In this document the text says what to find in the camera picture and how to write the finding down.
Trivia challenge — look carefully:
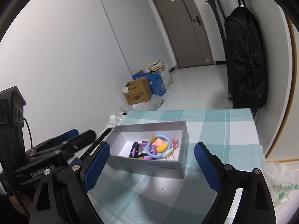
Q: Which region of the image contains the black bead bracelet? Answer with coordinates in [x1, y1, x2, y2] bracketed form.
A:
[127, 141, 150, 158]

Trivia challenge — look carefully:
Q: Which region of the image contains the light blue ring bracelet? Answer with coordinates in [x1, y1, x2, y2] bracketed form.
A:
[145, 133, 173, 158]

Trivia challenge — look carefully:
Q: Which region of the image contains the pink pig figurine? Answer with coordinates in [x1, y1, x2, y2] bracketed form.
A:
[154, 138, 168, 153]

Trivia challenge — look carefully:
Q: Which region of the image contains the purple ring bracelet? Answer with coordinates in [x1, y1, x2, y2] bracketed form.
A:
[130, 141, 158, 160]

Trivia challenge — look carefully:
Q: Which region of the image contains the red white flower charm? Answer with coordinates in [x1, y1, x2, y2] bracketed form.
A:
[163, 147, 176, 160]

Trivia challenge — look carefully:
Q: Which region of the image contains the person's left hand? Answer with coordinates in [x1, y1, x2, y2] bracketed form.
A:
[9, 193, 33, 219]

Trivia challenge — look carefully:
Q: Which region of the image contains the teal plaid tablecloth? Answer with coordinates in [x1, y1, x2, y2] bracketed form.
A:
[87, 108, 268, 224]

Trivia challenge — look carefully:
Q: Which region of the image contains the silver phone box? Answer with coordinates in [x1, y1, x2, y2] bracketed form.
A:
[106, 121, 189, 178]

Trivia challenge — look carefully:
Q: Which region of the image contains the clear plastic bag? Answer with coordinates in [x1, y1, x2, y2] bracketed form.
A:
[108, 114, 125, 128]

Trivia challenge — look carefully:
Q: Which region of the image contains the white green plastic bag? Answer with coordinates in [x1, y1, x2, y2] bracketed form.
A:
[263, 161, 298, 211]

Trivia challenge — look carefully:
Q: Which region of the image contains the grey plastic mailer bag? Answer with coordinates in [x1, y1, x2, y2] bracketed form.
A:
[120, 95, 164, 113]

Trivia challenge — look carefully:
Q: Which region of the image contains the brown cardboard box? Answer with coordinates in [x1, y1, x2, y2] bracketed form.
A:
[122, 77, 152, 105]

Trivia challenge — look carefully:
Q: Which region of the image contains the blue cardboard box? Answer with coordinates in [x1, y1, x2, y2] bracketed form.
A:
[132, 71, 166, 96]

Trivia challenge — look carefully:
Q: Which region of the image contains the black backpack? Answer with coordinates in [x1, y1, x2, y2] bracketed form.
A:
[224, 7, 268, 114]

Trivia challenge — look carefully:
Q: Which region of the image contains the beige tote bag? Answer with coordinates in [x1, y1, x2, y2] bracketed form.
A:
[145, 60, 173, 90]

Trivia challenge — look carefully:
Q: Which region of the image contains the grey door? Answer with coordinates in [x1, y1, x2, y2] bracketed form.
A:
[153, 0, 214, 68]

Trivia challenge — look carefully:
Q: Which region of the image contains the black coat rack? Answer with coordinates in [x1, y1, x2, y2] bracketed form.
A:
[204, 0, 245, 65]

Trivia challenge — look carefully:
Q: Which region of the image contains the black cable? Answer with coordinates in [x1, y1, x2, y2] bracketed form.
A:
[22, 117, 33, 149]

